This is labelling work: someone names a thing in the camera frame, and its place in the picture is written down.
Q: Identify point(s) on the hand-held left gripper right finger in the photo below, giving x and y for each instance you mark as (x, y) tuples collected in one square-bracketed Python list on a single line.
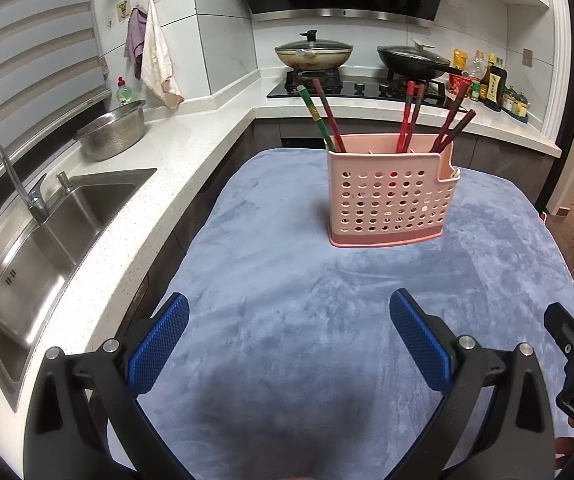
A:
[(419, 340)]

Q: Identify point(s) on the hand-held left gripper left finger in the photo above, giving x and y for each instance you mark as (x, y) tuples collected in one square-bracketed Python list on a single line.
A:
[(159, 345)]

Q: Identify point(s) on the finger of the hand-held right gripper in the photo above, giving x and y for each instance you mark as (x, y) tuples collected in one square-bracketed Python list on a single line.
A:
[(567, 327)]

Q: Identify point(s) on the pink perforated utensil basket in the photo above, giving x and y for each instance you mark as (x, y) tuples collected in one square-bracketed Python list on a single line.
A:
[(392, 200)]

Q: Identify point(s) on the dark red chopstick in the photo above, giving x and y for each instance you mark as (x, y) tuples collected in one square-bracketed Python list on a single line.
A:
[(462, 127), (418, 102), (328, 115), (451, 117)]

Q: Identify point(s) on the bright red chopstick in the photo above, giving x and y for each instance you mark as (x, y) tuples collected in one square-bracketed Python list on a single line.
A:
[(407, 110)]

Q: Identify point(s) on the green chopstick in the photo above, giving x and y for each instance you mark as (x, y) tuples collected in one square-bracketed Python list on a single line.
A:
[(312, 110)]

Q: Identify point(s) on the blue fleece blanket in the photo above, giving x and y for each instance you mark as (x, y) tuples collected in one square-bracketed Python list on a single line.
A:
[(292, 285)]

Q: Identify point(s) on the steel sink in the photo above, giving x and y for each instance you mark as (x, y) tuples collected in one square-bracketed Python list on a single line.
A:
[(52, 240)]

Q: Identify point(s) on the sink soap dispenser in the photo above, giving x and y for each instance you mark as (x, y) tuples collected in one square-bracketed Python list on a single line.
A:
[(63, 182)]

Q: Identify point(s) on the steel colander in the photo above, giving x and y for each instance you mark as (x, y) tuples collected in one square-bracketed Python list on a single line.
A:
[(112, 132)]

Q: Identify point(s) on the spice jar rack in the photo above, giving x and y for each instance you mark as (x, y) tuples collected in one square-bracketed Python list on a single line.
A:
[(514, 105)]

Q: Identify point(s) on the chrome faucet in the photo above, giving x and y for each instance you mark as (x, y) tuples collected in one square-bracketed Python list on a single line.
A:
[(9, 160)]

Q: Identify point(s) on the dark soy sauce bottle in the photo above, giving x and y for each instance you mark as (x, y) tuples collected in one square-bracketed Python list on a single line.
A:
[(494, 85)]

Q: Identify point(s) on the green dish soap bottle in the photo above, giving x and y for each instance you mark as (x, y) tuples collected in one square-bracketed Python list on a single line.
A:
[(126, 94)]

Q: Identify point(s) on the black gas stove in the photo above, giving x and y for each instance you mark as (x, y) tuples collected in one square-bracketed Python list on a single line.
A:
[(362, 89)]

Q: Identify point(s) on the clear oil bottle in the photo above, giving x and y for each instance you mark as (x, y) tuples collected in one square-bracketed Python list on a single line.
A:
[(477, 66)]

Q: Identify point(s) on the black frying pan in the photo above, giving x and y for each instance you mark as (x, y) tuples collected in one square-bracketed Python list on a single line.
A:
[(417, 66)]

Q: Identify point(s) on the yellow seasoning packet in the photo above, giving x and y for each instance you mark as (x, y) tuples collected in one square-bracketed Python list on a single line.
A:
[(460, 59)]

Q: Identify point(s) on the white towel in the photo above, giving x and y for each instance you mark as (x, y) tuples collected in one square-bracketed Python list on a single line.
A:
[(159, 60)]

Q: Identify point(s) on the glass frying pan lid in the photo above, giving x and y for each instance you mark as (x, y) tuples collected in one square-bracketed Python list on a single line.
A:
[(412, 52)]

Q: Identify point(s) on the wok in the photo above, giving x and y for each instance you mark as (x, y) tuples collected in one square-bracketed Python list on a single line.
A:
[(314, 60)]

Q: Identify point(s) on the purple cloth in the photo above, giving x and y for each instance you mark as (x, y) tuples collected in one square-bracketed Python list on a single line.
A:
[(136, 35)]

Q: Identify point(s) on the glass wok lid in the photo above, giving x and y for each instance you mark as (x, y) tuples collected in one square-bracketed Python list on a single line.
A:
[(314, 46)]

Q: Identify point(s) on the window blind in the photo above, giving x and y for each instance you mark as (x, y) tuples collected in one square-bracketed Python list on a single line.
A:
[(27, 35)]

